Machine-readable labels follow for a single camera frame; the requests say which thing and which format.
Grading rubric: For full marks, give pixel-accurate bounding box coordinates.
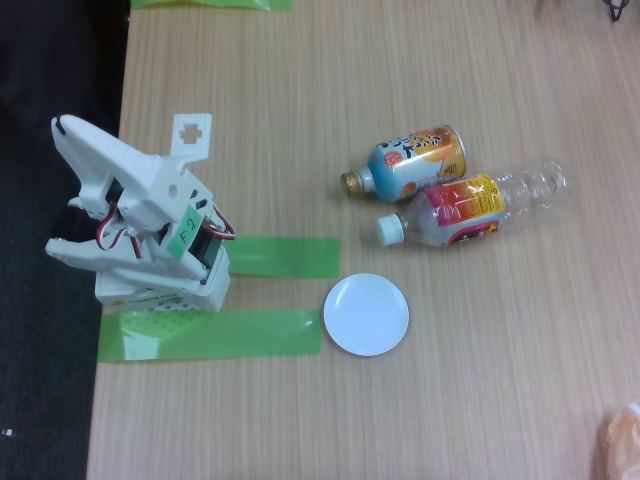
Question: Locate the clear plastic bottle pink-yellow label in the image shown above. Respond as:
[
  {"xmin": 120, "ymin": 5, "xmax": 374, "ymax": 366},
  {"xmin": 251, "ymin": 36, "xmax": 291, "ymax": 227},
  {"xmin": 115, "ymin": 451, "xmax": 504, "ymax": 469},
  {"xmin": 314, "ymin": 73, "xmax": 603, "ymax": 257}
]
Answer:
[{"xmin": 375, "ymin": 159, "xmax": 574, "ymax": 250}]

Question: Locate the blue orange aluminium bottle can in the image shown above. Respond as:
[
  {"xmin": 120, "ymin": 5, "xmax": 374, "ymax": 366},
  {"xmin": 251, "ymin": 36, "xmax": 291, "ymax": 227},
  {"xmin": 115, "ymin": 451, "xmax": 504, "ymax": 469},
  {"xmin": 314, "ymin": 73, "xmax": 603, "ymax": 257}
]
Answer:
[{"xmin": 340, "ymin": 123, "xmax": 467, "ymax": 204}]

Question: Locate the green paper label F-2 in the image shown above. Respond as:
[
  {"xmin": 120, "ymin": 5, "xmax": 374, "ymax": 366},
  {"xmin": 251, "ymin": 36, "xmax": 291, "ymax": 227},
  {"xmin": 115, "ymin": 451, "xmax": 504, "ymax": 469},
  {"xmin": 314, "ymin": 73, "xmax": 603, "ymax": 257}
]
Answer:
[{"xmin": 168, "ymin": 203, "xmax": 204, "ymax": 257}]

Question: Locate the short green tape strip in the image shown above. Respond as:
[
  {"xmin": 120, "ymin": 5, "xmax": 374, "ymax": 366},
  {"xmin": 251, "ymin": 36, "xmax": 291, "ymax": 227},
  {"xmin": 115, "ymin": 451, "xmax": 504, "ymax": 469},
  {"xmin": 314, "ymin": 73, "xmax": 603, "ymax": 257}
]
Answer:
[{"xmin": 227, "ymin": 236, "xmax": 342, "ymax": 280}]

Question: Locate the long green tape strip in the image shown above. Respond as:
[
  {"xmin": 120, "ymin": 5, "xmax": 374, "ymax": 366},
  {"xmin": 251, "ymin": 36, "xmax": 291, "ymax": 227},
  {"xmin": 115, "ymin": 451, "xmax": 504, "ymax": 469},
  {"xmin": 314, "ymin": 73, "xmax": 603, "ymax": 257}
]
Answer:
[{"xmin": 97, "ymin": 308, "xmax": 323, "ymax": 365}]

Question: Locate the green tape at table edge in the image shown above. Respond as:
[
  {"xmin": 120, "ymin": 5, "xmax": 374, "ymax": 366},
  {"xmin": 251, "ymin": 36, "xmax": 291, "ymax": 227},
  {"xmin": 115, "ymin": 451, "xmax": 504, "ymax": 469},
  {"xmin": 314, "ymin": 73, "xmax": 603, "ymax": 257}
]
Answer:
[{"xmin": 129, "ymin": 0, "xmax": 293, "ymax": 14}]

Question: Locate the small white round plate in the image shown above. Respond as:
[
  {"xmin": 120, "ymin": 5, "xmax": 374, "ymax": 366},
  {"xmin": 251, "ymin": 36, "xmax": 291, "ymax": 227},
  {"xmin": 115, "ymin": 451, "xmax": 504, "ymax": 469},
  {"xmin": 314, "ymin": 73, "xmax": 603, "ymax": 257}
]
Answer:
[{"xmin": 322, "ymin": 272, "xmax": 411, "ymax": 358}]

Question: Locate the orange plastic bag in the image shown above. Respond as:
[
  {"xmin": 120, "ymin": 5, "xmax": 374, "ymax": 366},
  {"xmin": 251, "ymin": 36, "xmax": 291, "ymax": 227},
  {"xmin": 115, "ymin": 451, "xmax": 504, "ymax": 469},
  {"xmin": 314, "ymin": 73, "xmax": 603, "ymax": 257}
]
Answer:
[{"xmin": 594, "ymin": 402, "xmax": 640, "ymax": 480}]

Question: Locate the dark thin cable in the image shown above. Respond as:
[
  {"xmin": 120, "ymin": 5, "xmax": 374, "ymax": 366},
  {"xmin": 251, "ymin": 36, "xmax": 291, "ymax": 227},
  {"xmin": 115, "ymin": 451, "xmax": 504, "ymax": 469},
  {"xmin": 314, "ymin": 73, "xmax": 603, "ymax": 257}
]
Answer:
[{"xmin": 599, "ymin": 0, "xmax": 632, "ymax": 24}]

